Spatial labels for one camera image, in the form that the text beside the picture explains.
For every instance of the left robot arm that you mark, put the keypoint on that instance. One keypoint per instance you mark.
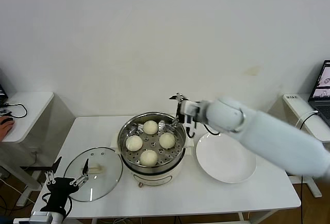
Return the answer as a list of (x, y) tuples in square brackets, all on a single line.
[(41, 217)]

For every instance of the white round plate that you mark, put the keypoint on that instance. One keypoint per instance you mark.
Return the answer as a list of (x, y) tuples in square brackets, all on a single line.
[(221, 162)]

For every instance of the grey open laptop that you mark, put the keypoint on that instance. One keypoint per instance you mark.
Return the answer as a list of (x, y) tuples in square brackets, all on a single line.
[(322, 110)]

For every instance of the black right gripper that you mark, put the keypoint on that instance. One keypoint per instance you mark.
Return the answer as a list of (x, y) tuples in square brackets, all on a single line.
[(189, 113)]

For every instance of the person's bare hand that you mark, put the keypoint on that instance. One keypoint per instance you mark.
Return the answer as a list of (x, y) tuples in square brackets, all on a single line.
[(6, 130)]

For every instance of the white printed label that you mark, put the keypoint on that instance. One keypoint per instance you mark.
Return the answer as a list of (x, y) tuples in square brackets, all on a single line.
[(291, 96)]

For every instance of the small blue white card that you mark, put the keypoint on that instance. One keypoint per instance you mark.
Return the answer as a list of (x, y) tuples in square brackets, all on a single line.
[(3, 111)]

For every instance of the stainless steel steamer basket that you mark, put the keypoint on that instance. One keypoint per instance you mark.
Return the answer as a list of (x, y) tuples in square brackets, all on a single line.
[(154, 168)]

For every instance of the white side table with label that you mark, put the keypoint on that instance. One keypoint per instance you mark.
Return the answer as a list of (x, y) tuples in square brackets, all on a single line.
[(291, 105)]

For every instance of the black computer mouse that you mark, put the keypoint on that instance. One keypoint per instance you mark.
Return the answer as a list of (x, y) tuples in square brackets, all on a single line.
[(7, 118)]

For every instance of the black metal floor bar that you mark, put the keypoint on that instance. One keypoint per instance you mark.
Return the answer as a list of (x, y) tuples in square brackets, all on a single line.
[(33, 168)]

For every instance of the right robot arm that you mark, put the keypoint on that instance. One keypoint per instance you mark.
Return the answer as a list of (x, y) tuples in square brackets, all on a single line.
[(270, 136)]

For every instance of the white steamed baozi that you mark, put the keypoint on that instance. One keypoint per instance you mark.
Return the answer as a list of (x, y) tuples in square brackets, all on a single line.
[(148, 157), (167, 140), (134, 143), (150, 127)]

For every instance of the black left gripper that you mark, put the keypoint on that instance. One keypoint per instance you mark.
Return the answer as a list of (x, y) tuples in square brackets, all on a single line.
[(63, 188)]

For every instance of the white electric cooker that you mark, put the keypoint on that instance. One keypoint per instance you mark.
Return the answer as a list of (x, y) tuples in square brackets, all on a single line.
[(152, 180)]

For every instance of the large white table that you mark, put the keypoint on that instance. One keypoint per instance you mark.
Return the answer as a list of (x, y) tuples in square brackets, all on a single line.
[(90, 131)]

